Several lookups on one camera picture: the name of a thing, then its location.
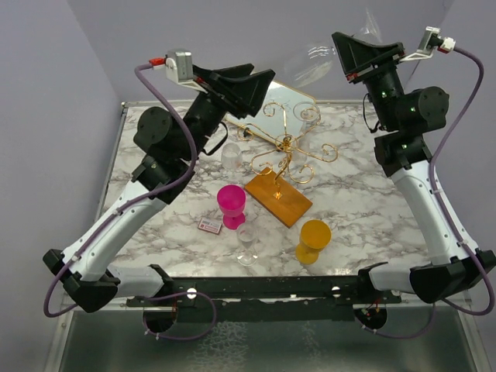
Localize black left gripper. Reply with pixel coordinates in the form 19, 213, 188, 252
181, 64, 275, 162

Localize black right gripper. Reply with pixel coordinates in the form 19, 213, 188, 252
332, 33, 405, 132

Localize clear round wine glass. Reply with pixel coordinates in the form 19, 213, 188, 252
282, 8, 383, 88

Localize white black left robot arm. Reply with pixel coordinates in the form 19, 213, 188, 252
43, 58, 276, 318

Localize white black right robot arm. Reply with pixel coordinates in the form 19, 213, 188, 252
332, 27, 495, 303

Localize hanging clear glass on rack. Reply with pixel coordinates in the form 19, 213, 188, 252
293, 102, 321, 135

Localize wooden rack base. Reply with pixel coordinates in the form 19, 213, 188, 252
244, 167, 312, 228

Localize small clear stemmed glass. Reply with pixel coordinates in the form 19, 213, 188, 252
236, 222, 258, 266

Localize gold framed whiteboard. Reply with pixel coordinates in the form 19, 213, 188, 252
226, 81, 316, 143

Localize pink plastic goblet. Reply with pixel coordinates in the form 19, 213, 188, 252
217, 184, 246, 230

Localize small red white box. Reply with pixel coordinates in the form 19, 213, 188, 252
198, 218, 222, 235

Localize yellow plastic goblet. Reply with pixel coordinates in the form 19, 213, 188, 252
295, 219, 332, 265

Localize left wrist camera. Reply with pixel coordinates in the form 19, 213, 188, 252
149, 48, 204, 91

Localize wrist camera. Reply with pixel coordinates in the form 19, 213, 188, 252
149, 48, 204, 91
399, 26, 456, 63

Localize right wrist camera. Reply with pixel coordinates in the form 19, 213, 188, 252
399, 26, 456, 63

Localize gold wire wine glass rack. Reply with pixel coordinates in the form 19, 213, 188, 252
236, 116, 339, 184

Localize black mounting rail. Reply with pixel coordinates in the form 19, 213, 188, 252
126, 275, 401, 323

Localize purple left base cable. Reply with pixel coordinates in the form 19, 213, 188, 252
142, 290, 218, 342

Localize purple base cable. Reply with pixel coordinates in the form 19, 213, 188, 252
354, 301, 437, 340
142, 290, 218, 342

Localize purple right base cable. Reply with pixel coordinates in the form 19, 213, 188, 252
354, 301, 437, 340

